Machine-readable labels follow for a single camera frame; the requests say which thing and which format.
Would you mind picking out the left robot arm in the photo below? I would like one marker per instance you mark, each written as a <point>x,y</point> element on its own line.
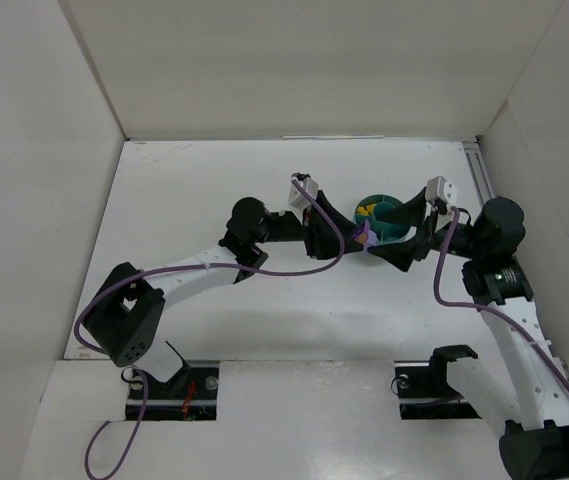
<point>123,317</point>

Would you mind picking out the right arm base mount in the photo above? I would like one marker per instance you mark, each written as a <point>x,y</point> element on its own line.
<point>423,391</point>

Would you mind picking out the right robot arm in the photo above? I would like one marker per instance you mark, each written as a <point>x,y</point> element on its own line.
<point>530,414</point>

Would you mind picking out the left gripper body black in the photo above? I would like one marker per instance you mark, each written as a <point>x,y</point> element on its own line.
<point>312,232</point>

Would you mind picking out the aluminium rail right edge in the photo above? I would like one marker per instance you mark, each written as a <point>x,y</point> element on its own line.
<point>478,170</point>

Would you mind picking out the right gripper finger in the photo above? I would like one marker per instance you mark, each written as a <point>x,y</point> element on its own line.
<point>411,213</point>
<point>402,255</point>

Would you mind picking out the teal round divided container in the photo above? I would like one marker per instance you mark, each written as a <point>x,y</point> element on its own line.
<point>386,233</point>

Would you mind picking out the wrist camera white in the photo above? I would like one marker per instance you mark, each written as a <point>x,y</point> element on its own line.
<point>303,192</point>
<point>441,194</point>

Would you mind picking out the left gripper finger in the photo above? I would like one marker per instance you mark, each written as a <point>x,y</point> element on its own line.
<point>323,244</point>
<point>323,218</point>

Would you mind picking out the purple lego figure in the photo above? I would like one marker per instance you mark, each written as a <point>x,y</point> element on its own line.
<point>365,236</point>

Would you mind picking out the yellow lego brick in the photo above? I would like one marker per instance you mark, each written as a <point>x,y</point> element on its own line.
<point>365,210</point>

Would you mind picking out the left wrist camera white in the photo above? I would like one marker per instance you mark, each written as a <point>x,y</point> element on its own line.
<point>303,192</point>

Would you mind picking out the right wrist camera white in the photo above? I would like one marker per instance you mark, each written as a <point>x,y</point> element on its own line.
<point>441,194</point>

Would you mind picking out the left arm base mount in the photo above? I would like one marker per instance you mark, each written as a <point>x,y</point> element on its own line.
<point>194,395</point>

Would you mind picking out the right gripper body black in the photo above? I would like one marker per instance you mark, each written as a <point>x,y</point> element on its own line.
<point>426,235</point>

